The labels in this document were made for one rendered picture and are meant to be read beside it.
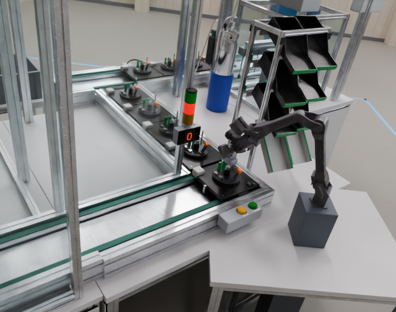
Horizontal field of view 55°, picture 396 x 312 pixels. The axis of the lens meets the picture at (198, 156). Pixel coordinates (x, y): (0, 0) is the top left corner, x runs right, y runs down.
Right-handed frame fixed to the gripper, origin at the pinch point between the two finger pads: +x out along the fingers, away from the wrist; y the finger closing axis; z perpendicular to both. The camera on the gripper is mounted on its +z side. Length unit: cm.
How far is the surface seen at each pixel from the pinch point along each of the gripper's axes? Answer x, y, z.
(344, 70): 30, -164, 40
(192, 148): 26.4, 1.4, 13.0
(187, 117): -8.1, 20.7, 18.4
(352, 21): 292, -717, 257
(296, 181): 15, -46, -24
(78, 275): -1, 83, -25
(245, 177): 9.1, -8.9, -13.3
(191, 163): 22.6, 8.0, 4.7
